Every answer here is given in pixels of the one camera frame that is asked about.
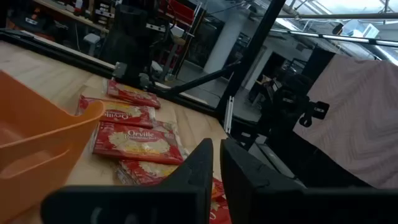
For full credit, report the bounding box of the orange plastic basket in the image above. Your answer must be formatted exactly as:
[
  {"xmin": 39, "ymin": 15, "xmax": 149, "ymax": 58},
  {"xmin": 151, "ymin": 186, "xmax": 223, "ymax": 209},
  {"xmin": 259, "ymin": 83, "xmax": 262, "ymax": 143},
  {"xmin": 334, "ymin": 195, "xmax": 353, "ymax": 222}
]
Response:
[{"xmin": 0, "ymin": 70, "xmax": 106, "ymax": 224}]

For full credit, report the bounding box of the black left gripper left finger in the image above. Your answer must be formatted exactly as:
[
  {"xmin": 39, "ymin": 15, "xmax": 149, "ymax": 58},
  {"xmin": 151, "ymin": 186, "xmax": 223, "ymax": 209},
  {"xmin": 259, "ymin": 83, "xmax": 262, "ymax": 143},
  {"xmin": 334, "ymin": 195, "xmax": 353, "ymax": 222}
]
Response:
[{"xmin": 40, "ymin": 138, "xmax": 214, "ymax": 224}]

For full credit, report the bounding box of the black aluminium table frame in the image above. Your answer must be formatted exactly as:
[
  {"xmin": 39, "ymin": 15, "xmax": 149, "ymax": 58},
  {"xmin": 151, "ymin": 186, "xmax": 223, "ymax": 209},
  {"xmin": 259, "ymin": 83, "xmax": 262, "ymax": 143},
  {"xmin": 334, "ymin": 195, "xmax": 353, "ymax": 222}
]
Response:
[{"xmin": 0, "ymin": 0, "xmax": 287, "ymax": 150}]

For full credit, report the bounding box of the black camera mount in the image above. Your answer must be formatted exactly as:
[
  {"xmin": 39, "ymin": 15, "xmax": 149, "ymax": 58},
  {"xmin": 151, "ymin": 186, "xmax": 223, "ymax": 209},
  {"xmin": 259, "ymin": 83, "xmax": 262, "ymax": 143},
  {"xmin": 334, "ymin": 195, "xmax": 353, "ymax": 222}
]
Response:
[{"xmin": 248, "ymin": 73, "xmax": 330, "ymax": 156}]

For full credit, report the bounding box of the pink patterned cloth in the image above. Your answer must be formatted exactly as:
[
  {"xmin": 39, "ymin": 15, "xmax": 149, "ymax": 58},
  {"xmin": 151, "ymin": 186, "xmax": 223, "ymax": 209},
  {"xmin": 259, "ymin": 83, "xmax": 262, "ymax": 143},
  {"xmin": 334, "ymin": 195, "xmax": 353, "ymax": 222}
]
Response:
[{"xmin": 292, "ymin": 52, "xmax": 398, "ymax": 190}]

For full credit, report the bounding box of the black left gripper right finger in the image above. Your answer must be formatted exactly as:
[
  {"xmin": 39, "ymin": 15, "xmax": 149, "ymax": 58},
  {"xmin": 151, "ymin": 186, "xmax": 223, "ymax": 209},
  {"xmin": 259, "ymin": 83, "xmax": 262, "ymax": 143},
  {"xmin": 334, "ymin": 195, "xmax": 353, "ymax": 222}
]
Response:
[{"xmin": 220, "ymin": 138, "xmax": 398, "ymax": 224}]

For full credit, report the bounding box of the white box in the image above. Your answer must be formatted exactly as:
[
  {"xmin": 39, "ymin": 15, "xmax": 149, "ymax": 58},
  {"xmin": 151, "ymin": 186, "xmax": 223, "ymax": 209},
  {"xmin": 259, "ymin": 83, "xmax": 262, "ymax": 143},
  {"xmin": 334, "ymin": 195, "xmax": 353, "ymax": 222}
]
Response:
[{"xmin": 341, "ymin": 19, "xmax": 380, "ymax": 39}]

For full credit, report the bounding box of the silver aluminium bracket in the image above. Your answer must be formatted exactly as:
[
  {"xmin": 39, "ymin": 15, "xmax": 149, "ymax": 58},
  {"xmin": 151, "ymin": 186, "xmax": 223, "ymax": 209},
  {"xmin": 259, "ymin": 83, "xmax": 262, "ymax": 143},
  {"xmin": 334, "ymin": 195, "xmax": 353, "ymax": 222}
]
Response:
[{"xmin": 223, "ymin": 95, "xmax": 234, "ymax": 134}]

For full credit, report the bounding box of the red Orville popcorn bag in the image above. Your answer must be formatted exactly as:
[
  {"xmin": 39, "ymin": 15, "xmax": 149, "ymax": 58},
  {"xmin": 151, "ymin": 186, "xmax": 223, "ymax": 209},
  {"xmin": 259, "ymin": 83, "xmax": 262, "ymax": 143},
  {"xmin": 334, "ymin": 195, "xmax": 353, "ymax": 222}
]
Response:
[
  {"xmin": 91, "ymin": 120, "xmax": 189, "ymax": 166},
  {"xmin": 116, "ymin": 159, "xmax": 180, "ymax": 187},
  {"xmin": 208, "ymin": 177, "xmax": 233, "ymax": 224},
  {"xmin": 104, "ymin": 79, "xmax": 162, "ymax": 110},
  {"xmin": 76, "ymin": 95, "xmax": 156, "ymax": 129}
]

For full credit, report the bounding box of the wooden storage shelf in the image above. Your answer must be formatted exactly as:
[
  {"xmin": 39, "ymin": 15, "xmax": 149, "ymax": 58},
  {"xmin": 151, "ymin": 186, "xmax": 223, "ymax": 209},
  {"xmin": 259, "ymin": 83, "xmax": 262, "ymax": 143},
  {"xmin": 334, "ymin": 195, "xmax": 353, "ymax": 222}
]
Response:
[{"xmin": 30, "ymin": 0, "xmax": 109, "ymax": 34}]

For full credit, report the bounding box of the red cabinet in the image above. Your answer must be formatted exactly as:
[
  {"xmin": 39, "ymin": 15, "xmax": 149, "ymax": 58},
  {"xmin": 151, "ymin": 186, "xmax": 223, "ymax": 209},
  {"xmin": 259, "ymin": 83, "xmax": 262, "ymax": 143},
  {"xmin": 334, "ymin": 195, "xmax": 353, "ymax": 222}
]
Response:
[{"xmin": 158, "ymin": 0, "xmax": 195, "ymax": 24}]

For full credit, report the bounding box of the white building column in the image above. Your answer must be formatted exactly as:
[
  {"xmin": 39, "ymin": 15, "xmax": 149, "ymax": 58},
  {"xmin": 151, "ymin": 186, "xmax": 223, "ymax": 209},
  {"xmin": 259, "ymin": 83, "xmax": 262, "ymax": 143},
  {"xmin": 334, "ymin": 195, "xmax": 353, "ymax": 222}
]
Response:
[{"xmin": 203, "ymin": 12, "xmax": 246, "ymax": 75}]

